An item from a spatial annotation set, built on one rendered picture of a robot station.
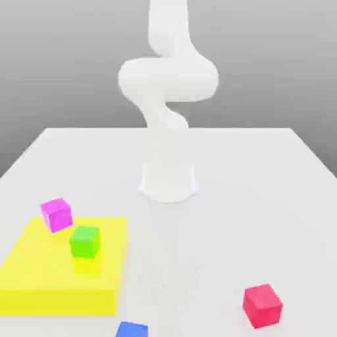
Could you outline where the large yellow box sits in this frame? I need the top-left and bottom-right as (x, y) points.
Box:
(0, 217), (128, 317)

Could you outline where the small green cube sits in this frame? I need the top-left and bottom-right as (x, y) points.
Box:
(68, 225), (101, 259)

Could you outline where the small red cube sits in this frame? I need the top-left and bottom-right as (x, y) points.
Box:
(242, 283), (284, 330)

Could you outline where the small blue cube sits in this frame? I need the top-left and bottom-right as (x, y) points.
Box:
(115, 321), (149, 337)

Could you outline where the small magenta cube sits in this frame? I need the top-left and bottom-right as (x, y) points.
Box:
(39, 197), (74, 234)

